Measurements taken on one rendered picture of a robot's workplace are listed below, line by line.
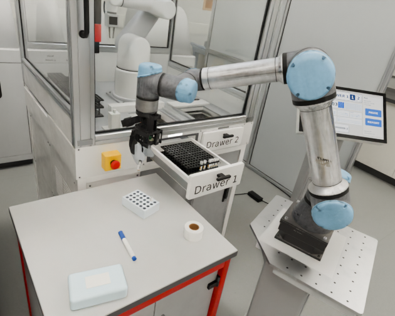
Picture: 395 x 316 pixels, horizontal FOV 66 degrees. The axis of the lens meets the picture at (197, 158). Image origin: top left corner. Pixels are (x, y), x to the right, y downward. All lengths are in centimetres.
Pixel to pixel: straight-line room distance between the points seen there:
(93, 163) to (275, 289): 91
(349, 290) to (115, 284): 75
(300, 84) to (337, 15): 193
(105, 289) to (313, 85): 76
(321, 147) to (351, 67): 176
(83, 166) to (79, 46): 47
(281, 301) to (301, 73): 92
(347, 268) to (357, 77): 166
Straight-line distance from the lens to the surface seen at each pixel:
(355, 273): 128
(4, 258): 225
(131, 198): 125
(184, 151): 143
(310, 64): 85
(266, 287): 140
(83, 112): 124
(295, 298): 137
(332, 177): 97
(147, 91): 100
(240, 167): 134
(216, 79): 104
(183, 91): 95
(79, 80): 120
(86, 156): 132
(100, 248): 110
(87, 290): 93
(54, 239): 115
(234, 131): 172
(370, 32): 262
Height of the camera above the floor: 152
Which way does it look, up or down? 27 degrees down
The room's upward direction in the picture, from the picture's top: 9 degrees clockwise
